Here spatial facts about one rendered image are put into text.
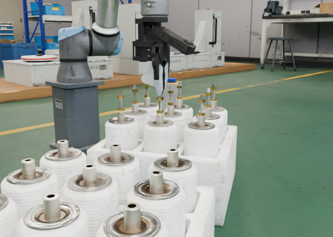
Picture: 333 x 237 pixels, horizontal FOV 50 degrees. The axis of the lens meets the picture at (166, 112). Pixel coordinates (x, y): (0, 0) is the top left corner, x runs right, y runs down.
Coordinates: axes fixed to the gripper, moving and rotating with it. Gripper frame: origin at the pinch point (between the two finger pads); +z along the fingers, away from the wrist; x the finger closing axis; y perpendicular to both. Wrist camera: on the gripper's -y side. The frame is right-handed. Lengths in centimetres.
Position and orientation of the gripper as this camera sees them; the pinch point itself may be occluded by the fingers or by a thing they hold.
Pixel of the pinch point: (162, 91)
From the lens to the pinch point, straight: 99.5
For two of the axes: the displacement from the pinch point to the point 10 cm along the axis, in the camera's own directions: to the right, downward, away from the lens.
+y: -9.3, -0.8, 3.7
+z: 0.0, 9.8, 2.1
